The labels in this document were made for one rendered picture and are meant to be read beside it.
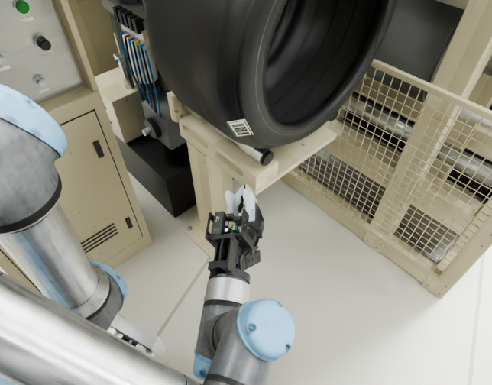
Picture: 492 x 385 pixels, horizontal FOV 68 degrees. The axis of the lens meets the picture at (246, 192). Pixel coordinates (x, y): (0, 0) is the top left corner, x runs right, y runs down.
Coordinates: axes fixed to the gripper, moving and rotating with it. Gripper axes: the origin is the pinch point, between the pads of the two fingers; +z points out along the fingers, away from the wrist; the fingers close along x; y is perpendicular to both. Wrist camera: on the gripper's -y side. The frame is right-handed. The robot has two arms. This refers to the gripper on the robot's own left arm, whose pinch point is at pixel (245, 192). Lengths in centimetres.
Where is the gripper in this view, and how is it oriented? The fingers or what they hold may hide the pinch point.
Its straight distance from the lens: 75.4
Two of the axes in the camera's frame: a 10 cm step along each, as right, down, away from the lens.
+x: -9.3, 1.1, 3.5
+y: -3.5, -5.5, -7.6
